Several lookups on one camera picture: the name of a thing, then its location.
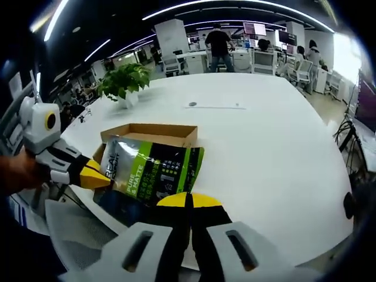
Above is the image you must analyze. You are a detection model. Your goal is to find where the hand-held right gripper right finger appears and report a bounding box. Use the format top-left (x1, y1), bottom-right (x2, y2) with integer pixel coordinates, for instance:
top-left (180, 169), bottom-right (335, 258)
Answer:
top-left (190, 192), bottom-right (312, 282)

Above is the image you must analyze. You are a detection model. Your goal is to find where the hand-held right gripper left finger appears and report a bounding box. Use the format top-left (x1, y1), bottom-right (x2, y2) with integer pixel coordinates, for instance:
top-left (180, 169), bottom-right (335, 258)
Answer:
top-left (57, 192), bottom-right (192, 282)

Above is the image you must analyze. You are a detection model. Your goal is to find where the green black pouch soft item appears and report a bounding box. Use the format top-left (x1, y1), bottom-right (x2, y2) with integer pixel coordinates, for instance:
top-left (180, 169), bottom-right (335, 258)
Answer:
top-left (93, 137), bottom-right (206, 207)

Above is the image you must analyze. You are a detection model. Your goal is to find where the brown cardboard shoe box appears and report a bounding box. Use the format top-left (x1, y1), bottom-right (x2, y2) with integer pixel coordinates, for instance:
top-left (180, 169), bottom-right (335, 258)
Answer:
top-left (92, 123), bottom-right (199, 206)

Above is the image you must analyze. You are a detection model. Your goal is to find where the green potted plant white pot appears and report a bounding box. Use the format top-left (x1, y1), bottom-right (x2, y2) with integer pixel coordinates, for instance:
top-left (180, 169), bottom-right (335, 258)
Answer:
top-left (96, 63), bottom-right (152, 110)

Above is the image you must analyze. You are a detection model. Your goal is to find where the person's dark blue clothing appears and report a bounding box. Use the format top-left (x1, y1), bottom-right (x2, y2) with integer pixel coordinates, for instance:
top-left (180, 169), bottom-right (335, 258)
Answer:
top-left (0, 217), bottom-right (68, 282)

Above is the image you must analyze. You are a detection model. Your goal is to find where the white table socket strip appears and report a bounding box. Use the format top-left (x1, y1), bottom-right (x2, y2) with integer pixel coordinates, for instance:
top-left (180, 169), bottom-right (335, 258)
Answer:
top-left (184, 101), bottom-right (247, 110)

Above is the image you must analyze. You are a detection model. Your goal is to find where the purple-lit large screen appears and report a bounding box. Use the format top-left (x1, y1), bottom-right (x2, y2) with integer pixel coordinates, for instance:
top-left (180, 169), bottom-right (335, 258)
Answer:
top-left (354, 69), bottom-right (376, 133)

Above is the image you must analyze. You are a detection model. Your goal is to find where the dark computer monitor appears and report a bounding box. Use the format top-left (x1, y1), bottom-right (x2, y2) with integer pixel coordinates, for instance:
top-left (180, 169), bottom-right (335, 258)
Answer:
top-left (278, 30), bottom-right (298, 46)

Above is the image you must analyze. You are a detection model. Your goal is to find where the pink-lit computer monitor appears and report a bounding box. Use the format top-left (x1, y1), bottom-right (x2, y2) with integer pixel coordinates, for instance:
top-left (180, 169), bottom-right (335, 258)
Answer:
top-left (243, 22), bottom-right (267, 36)

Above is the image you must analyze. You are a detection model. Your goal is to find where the bundle of black cables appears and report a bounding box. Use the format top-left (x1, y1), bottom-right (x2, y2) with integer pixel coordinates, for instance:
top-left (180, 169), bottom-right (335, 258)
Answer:
top-left (333, 116), bottom-right (370, 180)

